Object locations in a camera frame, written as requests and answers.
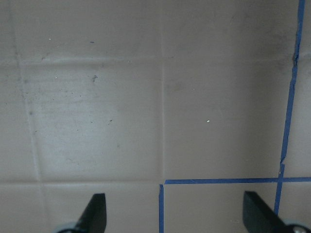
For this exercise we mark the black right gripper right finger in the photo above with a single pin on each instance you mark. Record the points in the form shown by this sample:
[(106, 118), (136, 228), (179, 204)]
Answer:
[(258, 217)]

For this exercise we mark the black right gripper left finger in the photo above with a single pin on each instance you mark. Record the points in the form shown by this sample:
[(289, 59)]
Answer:
[(93, 219)]

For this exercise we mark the long vertical blue tape strip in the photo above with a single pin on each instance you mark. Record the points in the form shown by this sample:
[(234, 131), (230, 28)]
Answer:
[(290, 104)]

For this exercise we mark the horizontal blue tape strip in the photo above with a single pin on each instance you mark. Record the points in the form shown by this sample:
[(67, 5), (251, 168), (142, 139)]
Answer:
[(239, 180)]

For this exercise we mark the short vertical blue tape strip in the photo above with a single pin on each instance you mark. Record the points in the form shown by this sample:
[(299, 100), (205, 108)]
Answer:
[(161, 209)]

